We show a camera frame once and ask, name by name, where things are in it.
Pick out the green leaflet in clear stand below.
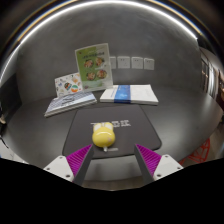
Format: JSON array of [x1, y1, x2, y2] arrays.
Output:
[[74, 42, 114, 93]]

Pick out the red wire chair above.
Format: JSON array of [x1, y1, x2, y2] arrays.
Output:
[[179, 138, 212, 168]]

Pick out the white book with blue band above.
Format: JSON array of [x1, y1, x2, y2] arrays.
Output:
[[99, 83, 160, 106]]

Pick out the yellow computer mouse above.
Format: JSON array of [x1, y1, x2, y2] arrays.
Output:
[[91, 121, 116, 153]]

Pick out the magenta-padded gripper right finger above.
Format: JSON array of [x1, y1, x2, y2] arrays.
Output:
[[134, 143, 184, 185]]

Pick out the grey booklet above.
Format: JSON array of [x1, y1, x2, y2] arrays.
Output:
[[44, 91, 98, 118]]

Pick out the black mouse pad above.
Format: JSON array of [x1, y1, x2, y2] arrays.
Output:
[[62, 105, 163, 160]]

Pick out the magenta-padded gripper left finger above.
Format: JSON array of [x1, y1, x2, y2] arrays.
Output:
[[43, 143, 96, 186]]

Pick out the colourful printed card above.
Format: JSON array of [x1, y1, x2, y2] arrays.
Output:
[[54, 72, 84, 98]]

